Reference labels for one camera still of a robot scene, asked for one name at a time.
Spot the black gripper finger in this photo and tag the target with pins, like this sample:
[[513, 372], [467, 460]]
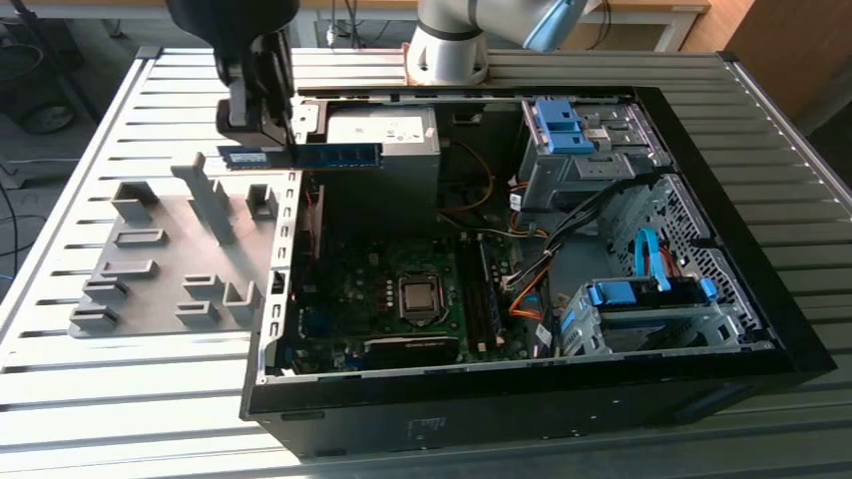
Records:
[[276, 90]]

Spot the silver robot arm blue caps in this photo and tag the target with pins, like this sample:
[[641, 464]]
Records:
[[445, 50]]

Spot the black RAM slot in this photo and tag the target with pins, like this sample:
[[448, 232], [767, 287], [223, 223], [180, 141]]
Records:
[[471, 299]]

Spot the grey power supply unit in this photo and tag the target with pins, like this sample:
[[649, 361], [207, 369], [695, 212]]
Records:
[[399, 130]]

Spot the black wheeled stand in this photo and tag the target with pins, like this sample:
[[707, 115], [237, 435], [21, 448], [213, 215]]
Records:
[[49, 117]]

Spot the grey parts rack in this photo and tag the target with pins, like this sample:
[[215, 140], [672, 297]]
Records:
[[173, 259]]

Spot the empty blue disk carrier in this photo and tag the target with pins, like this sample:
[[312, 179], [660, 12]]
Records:
[[556, 120]]

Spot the green motherboard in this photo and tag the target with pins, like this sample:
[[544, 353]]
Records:
[[345, 299]]

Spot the silver CPU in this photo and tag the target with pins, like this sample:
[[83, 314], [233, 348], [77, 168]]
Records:
[[419, 297]]

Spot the tall metal drive cage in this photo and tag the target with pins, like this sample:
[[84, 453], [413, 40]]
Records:
[[572, 179]]

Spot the black graphics card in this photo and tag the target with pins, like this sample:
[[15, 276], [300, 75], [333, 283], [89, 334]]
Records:
[[409, 349]]

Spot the white framed desk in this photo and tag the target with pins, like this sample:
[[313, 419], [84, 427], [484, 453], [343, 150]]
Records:
[[680, 27]]

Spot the hard disk in blue carrier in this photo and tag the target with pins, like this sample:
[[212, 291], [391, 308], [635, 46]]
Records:
[[615, 292]]

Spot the black open PC case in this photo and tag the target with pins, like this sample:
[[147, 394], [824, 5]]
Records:
[[465, 399]]

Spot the low metal disk bay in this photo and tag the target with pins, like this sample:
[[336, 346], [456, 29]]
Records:
[[665, 315]]

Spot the brown wooden cabinet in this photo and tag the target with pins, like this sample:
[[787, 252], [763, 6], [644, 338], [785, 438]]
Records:
[[785, 50]]

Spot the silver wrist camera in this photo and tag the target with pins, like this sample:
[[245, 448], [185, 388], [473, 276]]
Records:
[[237, 112]]

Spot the CPU socket metal frame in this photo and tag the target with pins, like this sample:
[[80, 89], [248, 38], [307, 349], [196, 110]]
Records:
[[420, 318]]

